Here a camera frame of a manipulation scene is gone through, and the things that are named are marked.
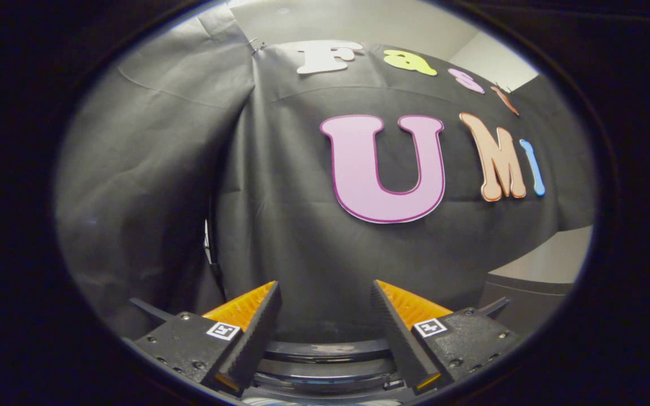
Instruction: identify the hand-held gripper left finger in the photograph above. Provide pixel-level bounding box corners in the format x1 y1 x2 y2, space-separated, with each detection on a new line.
124 281 282 398

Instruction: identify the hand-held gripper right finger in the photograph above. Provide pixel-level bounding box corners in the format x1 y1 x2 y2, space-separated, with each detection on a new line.
371 279 523 395

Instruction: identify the dark washing machine lid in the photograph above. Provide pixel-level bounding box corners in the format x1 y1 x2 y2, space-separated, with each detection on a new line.
129 298 511 364

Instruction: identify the black backdrop cloth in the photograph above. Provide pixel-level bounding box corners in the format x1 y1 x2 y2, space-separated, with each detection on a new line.
54 3 596 345

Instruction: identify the beige cabinet with dark top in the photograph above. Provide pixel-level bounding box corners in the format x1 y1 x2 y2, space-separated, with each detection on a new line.
478 226 594 339

